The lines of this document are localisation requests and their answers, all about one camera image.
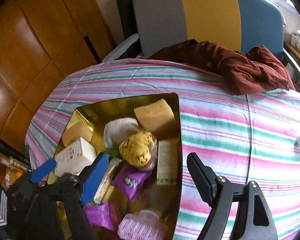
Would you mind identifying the white herbal cream box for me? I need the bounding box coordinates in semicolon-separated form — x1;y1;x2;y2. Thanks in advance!
55;137;97;177

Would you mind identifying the purple snack packet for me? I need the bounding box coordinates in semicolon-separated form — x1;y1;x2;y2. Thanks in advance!
84;201;121;232
111;166;152;202

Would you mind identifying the white sock ball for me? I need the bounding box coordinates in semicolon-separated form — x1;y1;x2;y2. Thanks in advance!
103;118;141;148

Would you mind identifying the yellow patterned sock ball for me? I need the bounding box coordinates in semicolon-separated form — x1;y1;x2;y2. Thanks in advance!
119;131;158;171

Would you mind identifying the pink hair roller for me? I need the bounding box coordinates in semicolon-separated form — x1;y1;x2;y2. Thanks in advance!
117;210;168;240

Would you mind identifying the small green white box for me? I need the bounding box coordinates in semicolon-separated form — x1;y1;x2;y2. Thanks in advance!
157;139;178;185

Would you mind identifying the gold metal tray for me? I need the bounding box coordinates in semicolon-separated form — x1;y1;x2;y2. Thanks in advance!
48;93;183;239

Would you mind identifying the striped bed sheet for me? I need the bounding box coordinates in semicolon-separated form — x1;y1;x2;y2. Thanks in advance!
25;59;300;239

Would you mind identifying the wooden wardrobe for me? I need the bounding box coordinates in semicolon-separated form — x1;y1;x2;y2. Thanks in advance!
0;0;114;151

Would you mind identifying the dark red blanket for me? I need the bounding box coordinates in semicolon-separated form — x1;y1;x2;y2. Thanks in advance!
149;40;295;95

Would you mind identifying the wooden side table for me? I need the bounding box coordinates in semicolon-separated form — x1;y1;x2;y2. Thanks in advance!
284;42;300;66

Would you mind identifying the grey yellow blue headboard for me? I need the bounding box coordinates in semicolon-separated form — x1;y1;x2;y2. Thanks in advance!
133;0;283;59

